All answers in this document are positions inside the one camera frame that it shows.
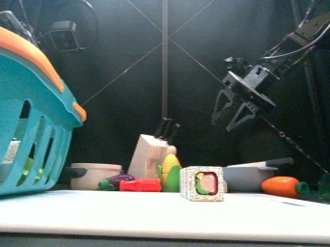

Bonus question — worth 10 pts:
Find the teal plastic shopping basket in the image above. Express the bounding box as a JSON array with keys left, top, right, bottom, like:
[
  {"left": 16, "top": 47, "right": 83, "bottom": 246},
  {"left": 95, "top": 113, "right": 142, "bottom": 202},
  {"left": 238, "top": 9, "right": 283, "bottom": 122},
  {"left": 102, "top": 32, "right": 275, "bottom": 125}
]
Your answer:
[{"left": 0, "top": 26, "right": 88, "bottom": 196}]

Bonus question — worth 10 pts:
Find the cream toy knife block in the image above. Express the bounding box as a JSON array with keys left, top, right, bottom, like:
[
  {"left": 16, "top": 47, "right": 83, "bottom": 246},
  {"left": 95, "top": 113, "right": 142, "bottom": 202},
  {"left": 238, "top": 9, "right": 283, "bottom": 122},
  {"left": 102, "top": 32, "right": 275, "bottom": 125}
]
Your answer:
[{"left": 127, "top": 117, "right": 182, "bottom": 179}]

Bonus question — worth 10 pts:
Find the toy sushi roll block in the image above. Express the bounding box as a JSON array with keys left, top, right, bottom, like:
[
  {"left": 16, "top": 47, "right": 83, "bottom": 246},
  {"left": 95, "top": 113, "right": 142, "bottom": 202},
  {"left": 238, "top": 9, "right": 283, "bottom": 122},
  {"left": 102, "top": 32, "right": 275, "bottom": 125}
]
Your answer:
[{"left": 179, "top": 165, "right": 228, "bottom": 203}]

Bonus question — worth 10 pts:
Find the purple toy eggplant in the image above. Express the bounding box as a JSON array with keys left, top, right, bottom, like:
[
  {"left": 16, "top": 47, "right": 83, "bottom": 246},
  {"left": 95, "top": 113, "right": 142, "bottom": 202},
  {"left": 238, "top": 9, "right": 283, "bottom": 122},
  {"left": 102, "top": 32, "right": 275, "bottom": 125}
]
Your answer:
[{"left": 96, "top": 174, "right": 136, "bottom": 192}]

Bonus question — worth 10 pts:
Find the orange toy carrot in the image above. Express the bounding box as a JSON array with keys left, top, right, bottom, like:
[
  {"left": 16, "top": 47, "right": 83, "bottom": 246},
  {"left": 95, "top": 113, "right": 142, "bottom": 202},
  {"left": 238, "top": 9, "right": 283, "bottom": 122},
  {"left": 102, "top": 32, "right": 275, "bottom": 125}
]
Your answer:
[{"left": 260, "top": 176, "right": 311, "bottom": 199}]

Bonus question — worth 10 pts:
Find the cream toy cooking pot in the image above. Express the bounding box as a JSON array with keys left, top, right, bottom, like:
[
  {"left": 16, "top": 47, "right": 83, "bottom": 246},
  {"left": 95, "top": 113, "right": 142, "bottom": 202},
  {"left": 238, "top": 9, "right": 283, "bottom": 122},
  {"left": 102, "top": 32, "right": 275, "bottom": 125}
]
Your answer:
[{"left": 60, "top": 162, "right": 124, "bottom": 191}]

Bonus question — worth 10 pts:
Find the yellow toy corn cob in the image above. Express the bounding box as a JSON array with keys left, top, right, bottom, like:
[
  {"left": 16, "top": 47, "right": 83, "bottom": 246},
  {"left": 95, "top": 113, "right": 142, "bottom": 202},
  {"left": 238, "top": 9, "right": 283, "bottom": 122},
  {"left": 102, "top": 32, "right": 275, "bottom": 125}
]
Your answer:
[{"left": 158, "top": 153, "right": 183, "bottom": 193}]

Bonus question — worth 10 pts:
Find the white cutting board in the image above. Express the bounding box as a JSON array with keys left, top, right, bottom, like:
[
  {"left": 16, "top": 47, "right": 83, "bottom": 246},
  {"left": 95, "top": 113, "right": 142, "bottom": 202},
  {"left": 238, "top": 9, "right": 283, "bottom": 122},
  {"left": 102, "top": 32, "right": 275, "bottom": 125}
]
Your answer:
[{"left": 0, "top": 189, "right": 330, "bottom": 245}]

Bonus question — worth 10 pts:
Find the vertical metal frame pole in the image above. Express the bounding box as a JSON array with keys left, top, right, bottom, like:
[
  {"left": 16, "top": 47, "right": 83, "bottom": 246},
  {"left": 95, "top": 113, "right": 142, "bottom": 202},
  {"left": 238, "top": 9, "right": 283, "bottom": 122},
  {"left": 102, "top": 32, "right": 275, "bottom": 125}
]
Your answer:
[{"left": 162, "top": 0, "right": 170, "bottom": 120}]

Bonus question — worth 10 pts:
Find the red toy pepper piece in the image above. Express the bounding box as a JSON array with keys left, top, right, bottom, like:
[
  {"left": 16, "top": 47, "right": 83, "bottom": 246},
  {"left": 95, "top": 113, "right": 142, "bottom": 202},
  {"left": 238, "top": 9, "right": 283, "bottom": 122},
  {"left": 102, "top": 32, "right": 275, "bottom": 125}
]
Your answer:
[{"left": 119, "top": 178, "right": 164, "bottom": 193}]

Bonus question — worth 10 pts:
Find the grey toy saucepan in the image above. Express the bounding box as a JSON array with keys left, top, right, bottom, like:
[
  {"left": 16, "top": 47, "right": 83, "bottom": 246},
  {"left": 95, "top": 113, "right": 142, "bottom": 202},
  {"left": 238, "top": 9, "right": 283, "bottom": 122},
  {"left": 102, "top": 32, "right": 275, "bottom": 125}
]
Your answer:
[{"left": 222, "top": 157, "right": 295, "bottom": 193}]

